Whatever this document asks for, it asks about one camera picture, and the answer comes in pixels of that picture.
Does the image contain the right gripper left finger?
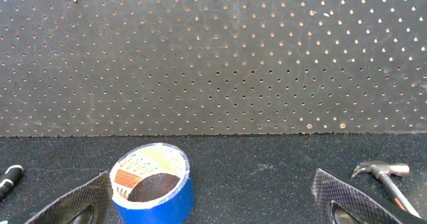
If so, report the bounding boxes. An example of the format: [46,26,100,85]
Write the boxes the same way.
[25,171,113,224]

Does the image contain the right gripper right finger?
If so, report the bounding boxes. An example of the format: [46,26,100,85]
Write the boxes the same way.
[312,168,427,224]

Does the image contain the hammer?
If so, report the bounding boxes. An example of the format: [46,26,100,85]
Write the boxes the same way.
[350,160,423,219]

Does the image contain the roll of blue tape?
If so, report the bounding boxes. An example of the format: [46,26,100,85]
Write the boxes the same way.
[109,142,195,224]

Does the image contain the black and white pliers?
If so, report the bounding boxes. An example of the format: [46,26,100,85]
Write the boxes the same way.
[0,165,25,201]

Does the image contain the black pegboard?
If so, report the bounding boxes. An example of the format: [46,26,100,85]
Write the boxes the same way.
[0,0,427,137]

